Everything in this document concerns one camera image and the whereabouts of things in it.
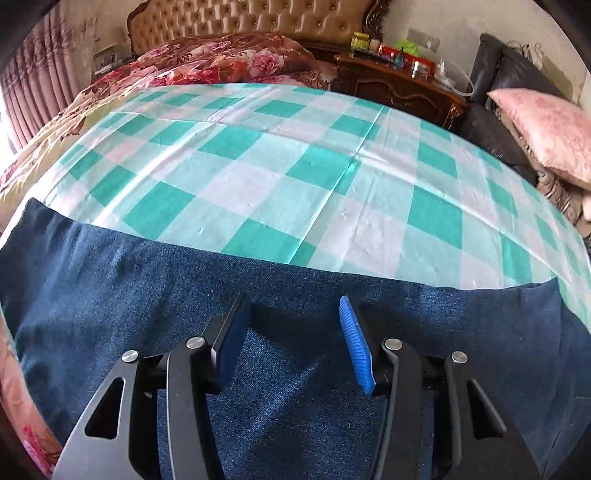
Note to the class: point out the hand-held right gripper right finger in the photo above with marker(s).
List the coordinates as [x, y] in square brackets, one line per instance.
[355, 346]

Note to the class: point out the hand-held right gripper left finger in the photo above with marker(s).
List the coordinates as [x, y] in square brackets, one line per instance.
[231, 334]

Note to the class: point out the blue denim pants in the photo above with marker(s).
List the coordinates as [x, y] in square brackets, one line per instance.
[115, 277]

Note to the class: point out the teal white checkered tablecloth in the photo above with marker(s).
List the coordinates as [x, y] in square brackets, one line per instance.
[300, 184]

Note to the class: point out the brown patterned blanket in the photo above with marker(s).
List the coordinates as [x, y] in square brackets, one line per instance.
[565, 203]

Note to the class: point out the dark wooden nightstand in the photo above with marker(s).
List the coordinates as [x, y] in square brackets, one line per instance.
[406, 94]

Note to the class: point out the black leather sofa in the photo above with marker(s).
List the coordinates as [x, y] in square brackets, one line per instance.
[494, 129]

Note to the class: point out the dark red floral quilt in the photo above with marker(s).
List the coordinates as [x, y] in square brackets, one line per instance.
[217, 60]

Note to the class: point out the round metal tin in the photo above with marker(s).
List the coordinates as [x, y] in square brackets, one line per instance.
[419, 68]

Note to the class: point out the large pink pillow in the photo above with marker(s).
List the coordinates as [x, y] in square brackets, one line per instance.
[549, 129]

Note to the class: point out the red box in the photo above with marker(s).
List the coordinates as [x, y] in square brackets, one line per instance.
[406, 57]

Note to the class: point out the cluttered bedside shelf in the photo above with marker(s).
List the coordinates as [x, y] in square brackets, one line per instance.
[111, 60]

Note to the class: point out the green packet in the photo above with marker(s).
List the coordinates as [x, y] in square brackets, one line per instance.
[405, 47]

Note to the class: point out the yellow lidded jar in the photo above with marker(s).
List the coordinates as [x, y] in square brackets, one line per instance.
[360, 40]

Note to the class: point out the tufted tan carved headboard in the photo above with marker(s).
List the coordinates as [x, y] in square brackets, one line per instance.
[258, 23]

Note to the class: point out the pink curtain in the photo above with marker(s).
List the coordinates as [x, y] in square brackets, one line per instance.
[32, 87]

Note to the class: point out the grey wall outlet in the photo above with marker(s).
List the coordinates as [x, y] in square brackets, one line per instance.
[424, 39]

